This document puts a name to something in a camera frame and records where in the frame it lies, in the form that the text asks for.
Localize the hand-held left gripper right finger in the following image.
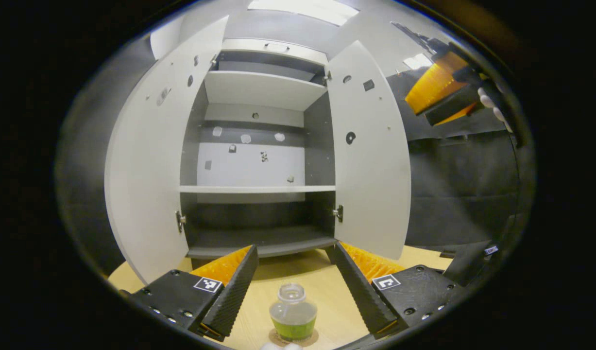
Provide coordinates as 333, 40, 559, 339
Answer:
325, 242, 466, 339

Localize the black backdrop cloth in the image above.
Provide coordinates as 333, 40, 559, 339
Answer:
385, 66, 524, 251
57, 39, 131, 275

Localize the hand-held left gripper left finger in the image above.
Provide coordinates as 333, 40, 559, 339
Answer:
131, 245, 259, 342

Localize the white cabinet door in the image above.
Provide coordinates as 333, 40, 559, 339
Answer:
327, 40, 411, 261
104, 16, 229, 285

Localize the round wooden coaster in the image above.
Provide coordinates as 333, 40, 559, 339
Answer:
268, 328, 320, 347

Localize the green label plastic bottle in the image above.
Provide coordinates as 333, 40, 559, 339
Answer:
270, 283, 318, 341

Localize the white cabinet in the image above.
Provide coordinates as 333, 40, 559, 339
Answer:
179, 38, 340, 261

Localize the ceiling light panel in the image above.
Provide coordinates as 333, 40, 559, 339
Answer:
403, 53, 432, 70

